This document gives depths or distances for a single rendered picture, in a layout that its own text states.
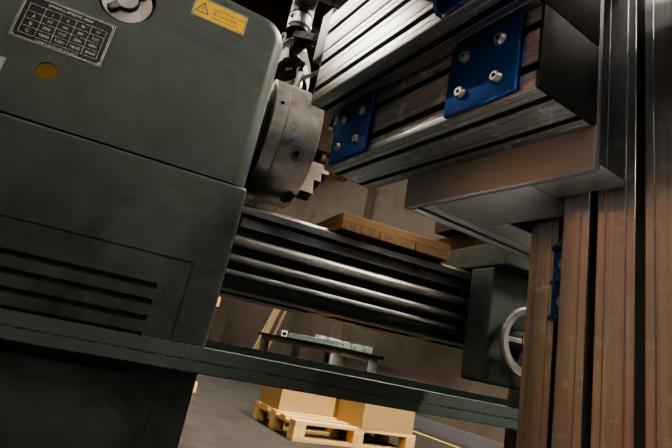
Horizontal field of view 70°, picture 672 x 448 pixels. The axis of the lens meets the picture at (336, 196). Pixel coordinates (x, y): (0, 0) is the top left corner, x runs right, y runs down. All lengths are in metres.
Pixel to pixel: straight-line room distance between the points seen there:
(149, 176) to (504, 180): 0.63
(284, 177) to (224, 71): 0.29
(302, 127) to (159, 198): 0.39
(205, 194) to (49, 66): 0.35
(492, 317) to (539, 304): 0.57
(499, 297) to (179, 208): 0.75
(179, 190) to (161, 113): 0.15
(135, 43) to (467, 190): 0.70
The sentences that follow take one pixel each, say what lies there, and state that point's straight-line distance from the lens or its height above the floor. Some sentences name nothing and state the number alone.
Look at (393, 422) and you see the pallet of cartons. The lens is 3.99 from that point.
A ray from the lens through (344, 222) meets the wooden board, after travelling 1.10.
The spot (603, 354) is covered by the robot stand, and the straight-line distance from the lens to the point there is 0.52.
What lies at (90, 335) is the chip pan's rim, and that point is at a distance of 0.87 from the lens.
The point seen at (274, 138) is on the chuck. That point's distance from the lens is 1.12.
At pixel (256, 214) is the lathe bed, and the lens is 1.05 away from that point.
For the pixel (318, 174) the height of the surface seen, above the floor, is 1.02.
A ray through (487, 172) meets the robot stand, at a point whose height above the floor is 0.83.
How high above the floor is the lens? 0.60
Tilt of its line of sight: 18 degrees up
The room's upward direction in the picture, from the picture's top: 12 degrees clockwise
